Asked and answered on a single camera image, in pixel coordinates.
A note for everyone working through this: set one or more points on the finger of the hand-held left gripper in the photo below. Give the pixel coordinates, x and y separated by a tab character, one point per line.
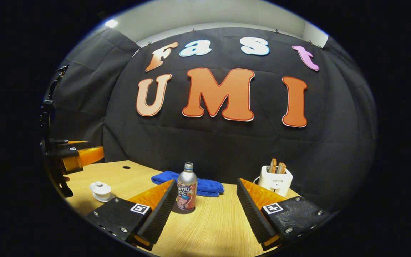
75	144
87	157

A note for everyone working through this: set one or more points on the round brown coaster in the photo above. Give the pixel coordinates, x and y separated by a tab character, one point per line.
177	210

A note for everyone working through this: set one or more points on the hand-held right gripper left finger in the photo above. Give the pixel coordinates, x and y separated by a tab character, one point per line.
161	214

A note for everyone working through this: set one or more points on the brown toast slice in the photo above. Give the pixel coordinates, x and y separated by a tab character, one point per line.
273	166
281	168

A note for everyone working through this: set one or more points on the white toaster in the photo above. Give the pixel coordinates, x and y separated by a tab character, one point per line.
275	184

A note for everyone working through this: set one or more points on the ceiling light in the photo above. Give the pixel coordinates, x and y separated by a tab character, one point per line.
111	23

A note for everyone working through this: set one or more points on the white saucer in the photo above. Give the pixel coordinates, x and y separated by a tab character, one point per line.
110	198

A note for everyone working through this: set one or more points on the blue towel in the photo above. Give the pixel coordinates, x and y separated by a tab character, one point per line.
209	187

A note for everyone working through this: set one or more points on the silver water bottle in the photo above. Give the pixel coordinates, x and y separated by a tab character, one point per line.
187	189

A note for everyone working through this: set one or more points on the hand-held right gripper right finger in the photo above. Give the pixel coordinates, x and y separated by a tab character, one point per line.
253	217

